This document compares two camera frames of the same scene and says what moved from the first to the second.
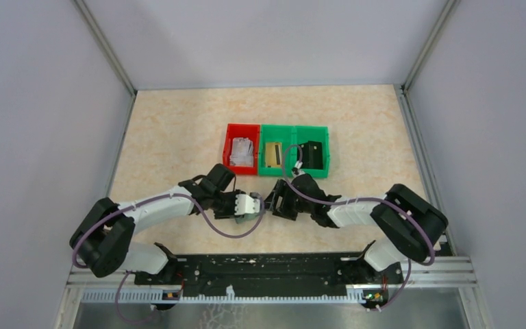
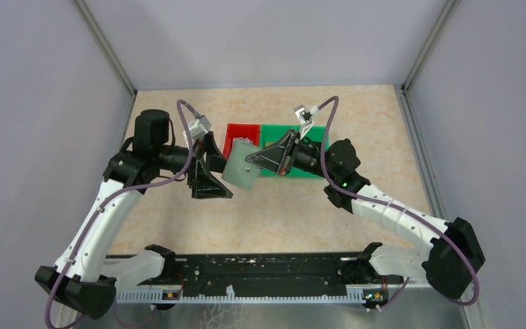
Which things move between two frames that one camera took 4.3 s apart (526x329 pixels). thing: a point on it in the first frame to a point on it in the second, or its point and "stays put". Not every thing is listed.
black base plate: (215, 271) stays put
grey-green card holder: (248, 216) to (238, 171)
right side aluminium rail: (423, 155) stays put
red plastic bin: (242, 130) stays put
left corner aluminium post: (105, 45) stays put
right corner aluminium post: (449, 8) stays put
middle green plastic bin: (273, 140) stays put
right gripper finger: (270, 201) to (272, 157)
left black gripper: (231, 214) to (205, 184)
